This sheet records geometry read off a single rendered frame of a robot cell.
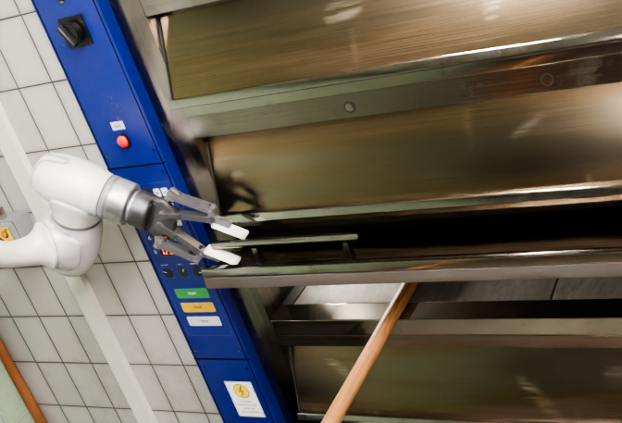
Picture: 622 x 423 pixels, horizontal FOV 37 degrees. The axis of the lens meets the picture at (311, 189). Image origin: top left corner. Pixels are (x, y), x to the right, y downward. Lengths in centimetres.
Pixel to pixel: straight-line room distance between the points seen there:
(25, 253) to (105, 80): 38
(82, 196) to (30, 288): 64
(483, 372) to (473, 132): 54
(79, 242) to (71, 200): 12
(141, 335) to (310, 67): 93
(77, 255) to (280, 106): 54
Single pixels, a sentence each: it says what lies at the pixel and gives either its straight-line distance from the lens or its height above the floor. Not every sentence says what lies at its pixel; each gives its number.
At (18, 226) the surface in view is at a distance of 227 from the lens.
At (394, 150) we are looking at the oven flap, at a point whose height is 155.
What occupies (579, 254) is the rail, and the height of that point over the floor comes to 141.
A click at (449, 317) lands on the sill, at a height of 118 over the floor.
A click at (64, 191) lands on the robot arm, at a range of 187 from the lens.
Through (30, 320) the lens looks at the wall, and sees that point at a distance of 254.
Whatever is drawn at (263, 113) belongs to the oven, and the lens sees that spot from 177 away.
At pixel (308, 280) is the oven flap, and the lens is 173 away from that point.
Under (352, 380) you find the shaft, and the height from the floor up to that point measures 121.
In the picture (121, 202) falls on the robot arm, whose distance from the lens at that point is 184.
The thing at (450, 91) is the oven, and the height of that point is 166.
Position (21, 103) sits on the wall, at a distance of 212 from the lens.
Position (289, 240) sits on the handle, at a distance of 175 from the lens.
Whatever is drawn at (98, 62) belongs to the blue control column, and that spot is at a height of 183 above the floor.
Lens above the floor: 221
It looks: 23 degrees down
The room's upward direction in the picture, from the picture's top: 20 degrees counter-clockwise
